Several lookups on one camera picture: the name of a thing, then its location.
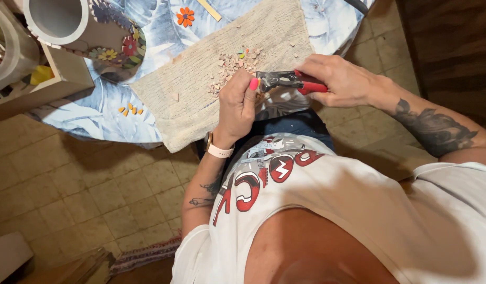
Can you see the person's right hand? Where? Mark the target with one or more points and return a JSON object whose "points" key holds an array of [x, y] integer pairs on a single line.
{"points": [[341, 85]]}

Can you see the person's left hand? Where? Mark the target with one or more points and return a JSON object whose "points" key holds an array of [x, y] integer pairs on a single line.
{"points": [[235, 110]]}

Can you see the person's right fingers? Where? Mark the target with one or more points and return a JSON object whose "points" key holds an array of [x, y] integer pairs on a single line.
{"points": [[312, 67]]}

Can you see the blue jeans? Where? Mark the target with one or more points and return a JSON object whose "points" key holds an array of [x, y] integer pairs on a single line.
{"points": [[290, 124]]}

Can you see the pile of pink tile pieces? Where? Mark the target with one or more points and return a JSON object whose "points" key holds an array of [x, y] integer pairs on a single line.
{"points": [[233, 65]]}

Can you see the beige woven cloth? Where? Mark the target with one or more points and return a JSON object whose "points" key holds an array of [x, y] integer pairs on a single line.
{"points": [[231, 71]]}

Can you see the yellow tile strip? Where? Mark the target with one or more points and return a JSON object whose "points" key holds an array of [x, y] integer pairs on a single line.
{"points": [[209, 9]]}

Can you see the white smartwatch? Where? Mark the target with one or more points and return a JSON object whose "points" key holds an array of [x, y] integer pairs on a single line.
{"points": [[216, 148]]}

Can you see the orange tile flower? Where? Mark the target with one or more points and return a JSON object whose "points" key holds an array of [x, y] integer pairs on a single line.
{"points": [[185, 16]]}

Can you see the single pink tile piece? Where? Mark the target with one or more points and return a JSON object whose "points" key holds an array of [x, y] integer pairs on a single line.
{"points": [[175, 96]]}

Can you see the white printed t-shirt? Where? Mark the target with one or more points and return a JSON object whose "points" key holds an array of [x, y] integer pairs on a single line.
{"points": [[345, 205]]}

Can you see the blue leaf-print tablecloth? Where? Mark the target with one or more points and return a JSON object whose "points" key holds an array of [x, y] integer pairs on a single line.
{"points": [[164, 47]]}

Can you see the yellow tile petals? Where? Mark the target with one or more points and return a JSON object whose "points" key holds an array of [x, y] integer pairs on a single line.
{"points": [[130, 109]]}

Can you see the mosaic flower vase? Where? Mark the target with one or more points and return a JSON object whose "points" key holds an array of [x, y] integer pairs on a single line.
{"points": [[104, 35]]}

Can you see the striped rug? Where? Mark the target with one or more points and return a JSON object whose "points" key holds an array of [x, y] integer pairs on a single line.
{"points": [[144, 254]]}

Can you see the wooden tray with supplies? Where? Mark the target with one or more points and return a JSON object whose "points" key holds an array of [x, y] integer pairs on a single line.
{"points": [[37, 79]]}

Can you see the cardboard box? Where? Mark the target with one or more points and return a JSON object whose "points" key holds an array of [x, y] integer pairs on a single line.
{"points": [[8, 256]]}

